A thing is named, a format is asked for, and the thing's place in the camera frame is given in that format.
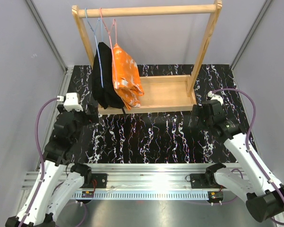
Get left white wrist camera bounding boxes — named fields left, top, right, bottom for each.
left=57, top=92, right=83, bottom=112

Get wooden clothes rack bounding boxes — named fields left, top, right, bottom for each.
left=72, top=0, right=222, bottom=114

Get black garment on hanger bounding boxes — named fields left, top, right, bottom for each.
left=91, top=42, right=125, bottom=113

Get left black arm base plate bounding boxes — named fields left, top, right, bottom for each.
left=91, top=173, right=108, bottom=189

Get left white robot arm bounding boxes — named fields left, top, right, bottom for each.
left=5, top=103, right=97, bottom=227

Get purple cable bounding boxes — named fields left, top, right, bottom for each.
left=208, top=88, right=284, bottom=225
left=16, top=98, right=88, bottom=227

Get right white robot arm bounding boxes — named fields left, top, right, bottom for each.
left=189, top=99, right=284, bottom=222

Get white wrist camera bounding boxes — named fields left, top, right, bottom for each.
left=207, top=91, right=223, bottom=105
left=57, top=92, right=83, bottom=112

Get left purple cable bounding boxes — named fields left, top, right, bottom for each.
left=16, top=98, right=88, bottom=227

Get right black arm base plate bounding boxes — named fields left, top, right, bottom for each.
left=189, top=174, right=215, bottom=189

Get aluminium frame rail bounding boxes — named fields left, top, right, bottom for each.
left=21, top=163, right=280, bottom=201

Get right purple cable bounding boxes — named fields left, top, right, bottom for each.
left=208, top=88, right=284, bottom=225

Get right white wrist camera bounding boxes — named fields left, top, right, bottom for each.
left=207, top=91, right=223, bottom=105

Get orange tie-dye trousers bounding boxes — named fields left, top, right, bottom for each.
left=112, top=44, right=144, bottom=110

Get pink wire hanger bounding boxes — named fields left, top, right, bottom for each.
left=99, top=8, right=121, bottom=90

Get blue wire hanger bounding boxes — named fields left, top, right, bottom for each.
left=84, top=8, right=104, bottom=88

